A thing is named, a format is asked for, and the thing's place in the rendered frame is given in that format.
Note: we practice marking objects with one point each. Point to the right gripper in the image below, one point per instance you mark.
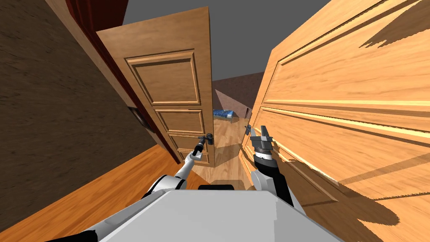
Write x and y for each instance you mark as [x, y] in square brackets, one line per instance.
[262, 144]

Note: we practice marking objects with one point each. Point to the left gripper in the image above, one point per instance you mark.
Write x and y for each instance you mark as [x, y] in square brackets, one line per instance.
[199, 147]

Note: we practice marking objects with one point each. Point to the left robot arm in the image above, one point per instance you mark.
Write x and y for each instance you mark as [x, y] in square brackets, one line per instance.
[186, 166]

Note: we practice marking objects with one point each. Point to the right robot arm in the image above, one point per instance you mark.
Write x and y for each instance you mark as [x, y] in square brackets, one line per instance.
[268, 174]

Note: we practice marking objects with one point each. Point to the blue bed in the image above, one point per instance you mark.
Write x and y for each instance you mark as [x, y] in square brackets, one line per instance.
[223, 114]

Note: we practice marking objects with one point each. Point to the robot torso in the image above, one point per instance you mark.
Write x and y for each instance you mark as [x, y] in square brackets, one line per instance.
[215, 218]

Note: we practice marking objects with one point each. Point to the brown panelled wooden door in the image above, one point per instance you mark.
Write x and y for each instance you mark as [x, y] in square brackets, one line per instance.
[168, 80]

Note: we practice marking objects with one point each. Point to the light panelled wooden door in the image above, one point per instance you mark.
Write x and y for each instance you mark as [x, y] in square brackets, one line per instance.
[342, 101]

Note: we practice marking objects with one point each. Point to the dark framed wall picture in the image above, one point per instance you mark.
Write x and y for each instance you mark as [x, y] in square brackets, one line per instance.
[141, 119]

